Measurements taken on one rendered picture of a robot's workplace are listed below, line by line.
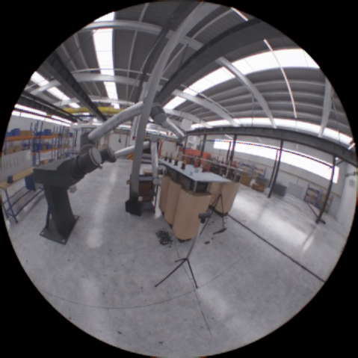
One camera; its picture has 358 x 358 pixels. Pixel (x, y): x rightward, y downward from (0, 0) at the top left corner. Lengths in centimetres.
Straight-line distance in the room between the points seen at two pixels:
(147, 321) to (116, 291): 53
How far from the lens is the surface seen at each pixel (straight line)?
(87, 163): 119
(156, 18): 935
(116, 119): 121
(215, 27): 896
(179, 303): 166
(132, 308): 163
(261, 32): 339
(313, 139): 944
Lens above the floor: 161
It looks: 14 degrees down
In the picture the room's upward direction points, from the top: 11 degrees clockwise
